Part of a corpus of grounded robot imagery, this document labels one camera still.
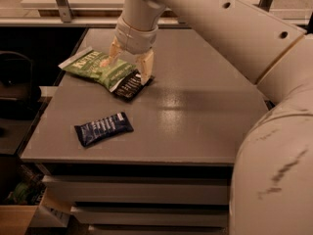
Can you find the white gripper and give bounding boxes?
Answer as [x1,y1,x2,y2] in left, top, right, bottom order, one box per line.
[100,18,158,85]

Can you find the black rxbar chocolate bar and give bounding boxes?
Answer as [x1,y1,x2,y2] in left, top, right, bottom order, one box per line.
[113,70,155,102]

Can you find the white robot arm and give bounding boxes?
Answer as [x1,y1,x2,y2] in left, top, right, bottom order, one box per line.
[110,0,313,235]

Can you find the green jalapeno chip bag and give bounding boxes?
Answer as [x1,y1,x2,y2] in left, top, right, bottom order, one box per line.
[59,47,137,92]

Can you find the blue rxbar bar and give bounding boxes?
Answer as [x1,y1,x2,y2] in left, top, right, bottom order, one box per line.
[74,112,134,147]

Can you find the grey drawer cabinet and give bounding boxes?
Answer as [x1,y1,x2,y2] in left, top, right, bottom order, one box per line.
[22,29,267,235]

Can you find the black office chair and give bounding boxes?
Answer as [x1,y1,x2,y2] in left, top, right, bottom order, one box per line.
[0,51,41,120]

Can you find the cardboard box with snacks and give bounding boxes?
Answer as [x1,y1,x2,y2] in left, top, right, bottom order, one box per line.
[0,164,70,235]

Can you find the left metal shelf bracket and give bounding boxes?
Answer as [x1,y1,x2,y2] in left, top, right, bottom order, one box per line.
[56,0,72,23]

